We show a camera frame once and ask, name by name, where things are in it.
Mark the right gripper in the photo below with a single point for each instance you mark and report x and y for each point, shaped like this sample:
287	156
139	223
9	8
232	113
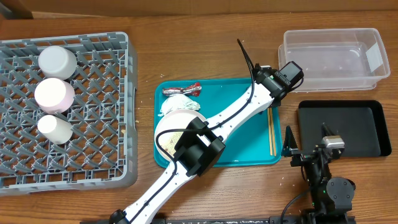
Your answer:
308	158

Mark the wooden chopstick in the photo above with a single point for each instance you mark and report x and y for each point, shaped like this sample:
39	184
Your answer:
269	117
273	138

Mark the grey green bowl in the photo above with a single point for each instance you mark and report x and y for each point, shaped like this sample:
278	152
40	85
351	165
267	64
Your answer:
57	62

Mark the white cup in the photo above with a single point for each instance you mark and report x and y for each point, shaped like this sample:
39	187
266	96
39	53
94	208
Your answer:
55	129

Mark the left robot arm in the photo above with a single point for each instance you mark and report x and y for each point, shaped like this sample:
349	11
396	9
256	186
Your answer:
202	142

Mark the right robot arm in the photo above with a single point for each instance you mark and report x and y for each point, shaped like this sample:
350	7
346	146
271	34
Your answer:
331	196

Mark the black plastic tray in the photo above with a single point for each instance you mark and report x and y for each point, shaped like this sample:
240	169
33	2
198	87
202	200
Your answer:
360	123

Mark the teal serving tray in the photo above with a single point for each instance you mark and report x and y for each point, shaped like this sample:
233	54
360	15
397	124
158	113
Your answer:
248	145

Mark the clear plastic storage bin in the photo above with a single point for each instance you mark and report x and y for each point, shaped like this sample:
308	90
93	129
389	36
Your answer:
336	59

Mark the red silver snack wrapper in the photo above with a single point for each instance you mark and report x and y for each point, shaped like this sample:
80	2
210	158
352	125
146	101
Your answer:
192	90

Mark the crumpled white napkin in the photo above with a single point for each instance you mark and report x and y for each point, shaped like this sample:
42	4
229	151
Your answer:
178	102

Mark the large white dinner plate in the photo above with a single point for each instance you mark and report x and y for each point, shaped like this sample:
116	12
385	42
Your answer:
178	119

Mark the grey plastic dish rack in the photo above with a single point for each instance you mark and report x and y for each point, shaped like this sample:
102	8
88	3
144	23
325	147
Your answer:
102	151

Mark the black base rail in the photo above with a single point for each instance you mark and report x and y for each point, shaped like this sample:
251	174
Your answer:
217	221

